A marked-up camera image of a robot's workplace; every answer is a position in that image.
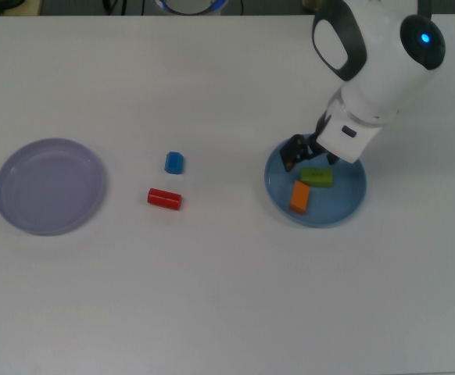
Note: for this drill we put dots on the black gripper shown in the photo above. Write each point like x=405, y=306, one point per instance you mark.
x=319, y=127

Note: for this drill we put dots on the green block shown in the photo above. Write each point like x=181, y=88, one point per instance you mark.
x=316, y=177

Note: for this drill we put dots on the orange block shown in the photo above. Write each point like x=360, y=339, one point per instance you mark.
x=299, y=197

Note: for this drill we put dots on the blue block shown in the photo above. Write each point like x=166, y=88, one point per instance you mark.
x=174, y=163

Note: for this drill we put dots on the red cylinder block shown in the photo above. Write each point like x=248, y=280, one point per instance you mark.
x=164, y=198

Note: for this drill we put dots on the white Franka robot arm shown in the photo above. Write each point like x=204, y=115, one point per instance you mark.
x=380, y=78

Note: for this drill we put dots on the blue plate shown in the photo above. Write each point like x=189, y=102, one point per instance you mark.
x=329, y=211

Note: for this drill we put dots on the purple plate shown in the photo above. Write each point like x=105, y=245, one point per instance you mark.
x=47, y=187

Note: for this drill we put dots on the wooden board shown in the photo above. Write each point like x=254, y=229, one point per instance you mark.
x=32, y=9

